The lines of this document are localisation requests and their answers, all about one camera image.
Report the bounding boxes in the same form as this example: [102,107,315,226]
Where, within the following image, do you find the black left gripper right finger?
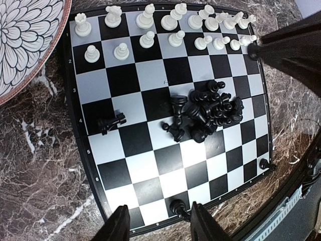
[190,201,232,241]

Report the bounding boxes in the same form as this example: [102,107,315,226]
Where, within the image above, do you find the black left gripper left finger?
[91,205,130,241]

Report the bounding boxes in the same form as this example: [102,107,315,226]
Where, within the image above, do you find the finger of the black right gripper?
[247,12,320,96]

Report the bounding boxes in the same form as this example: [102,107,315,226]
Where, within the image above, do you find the black piece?
[259,158,270,170]
[170,199,191,222]

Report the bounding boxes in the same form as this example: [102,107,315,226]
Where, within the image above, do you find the black white chess board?
[62,3,272,236]

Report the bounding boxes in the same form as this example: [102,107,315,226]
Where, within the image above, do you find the fallen black chess rook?
[97,112,126,135]

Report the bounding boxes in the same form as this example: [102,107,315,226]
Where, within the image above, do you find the pile of black chess pieces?
[162,80,244,143]

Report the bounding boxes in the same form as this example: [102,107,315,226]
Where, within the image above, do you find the white pawn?
[139,31,155,49]
[168,30,185,47]
[230,39,246,51]
[84,45,100,63]
[114,43,129,60]
[213,36,231,50]
[194,36,213,50]
[240,35,257,47]

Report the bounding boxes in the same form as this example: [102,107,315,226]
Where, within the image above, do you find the white far rook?
[238,15,256,29]

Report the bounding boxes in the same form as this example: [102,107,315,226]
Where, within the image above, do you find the white far knight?
[223,12,244,30]

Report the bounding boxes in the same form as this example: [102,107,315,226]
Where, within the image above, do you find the white far bishop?
[205,13,229,31]

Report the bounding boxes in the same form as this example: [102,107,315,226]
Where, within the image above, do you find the white king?
[188,5,215,30]

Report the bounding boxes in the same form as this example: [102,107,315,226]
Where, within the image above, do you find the white queen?
[161,3,187,31]

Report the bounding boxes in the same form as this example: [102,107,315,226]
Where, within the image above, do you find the white bishop near plate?
[136,4,155,29]

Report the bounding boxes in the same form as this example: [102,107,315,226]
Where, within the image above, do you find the white knight near plate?
[104,6,122,28]

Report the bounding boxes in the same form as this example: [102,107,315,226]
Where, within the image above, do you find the white rook near plate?
[75,13,92,37]

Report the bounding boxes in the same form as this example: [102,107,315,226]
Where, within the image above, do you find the floral patterned ceramic plate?
[1,0,72,104]

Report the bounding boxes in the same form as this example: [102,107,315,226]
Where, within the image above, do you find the white slotted cable duct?
[250,185,302,241]

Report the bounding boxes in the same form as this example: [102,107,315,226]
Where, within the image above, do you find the black front frame rail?
[232,133,320,240]

